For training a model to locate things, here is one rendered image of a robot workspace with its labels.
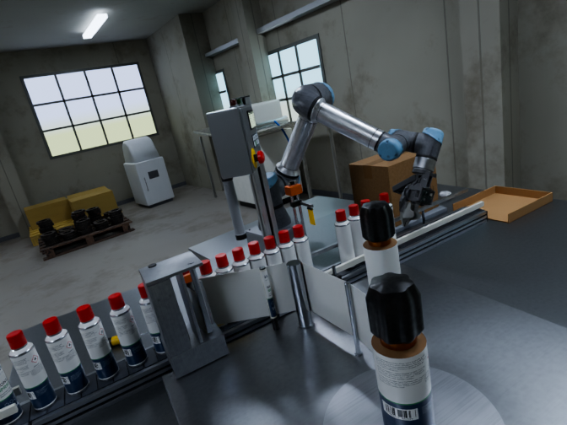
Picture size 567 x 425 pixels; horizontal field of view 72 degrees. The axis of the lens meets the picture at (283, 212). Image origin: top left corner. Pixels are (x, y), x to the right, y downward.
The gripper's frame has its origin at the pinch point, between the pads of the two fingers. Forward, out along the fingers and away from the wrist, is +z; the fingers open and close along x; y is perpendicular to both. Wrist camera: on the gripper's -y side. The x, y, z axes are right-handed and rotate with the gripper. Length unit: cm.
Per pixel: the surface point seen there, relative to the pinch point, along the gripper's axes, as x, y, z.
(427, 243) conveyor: 8.9, 5.6, 5.1
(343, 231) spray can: -28.3, 2.7, 8.1
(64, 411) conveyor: -98, 6, 65
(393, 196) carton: 9.0, -17.4, -9.6
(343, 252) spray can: -25.2, 1.9, 15.1
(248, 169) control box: -66, 1, -3
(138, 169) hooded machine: 1, -612, 26
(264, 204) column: -52, -12, 6
